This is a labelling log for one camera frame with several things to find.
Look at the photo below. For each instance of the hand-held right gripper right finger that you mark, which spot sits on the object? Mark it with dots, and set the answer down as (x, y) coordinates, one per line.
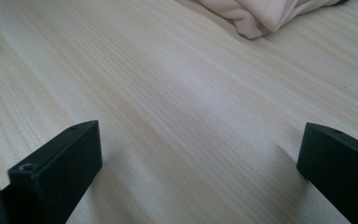
(338, 168)

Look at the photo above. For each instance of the pale pink cloth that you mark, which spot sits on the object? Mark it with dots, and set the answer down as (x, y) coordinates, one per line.
(261, 14)

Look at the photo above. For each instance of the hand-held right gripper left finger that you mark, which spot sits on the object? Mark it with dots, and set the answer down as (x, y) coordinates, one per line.
(59, 174)

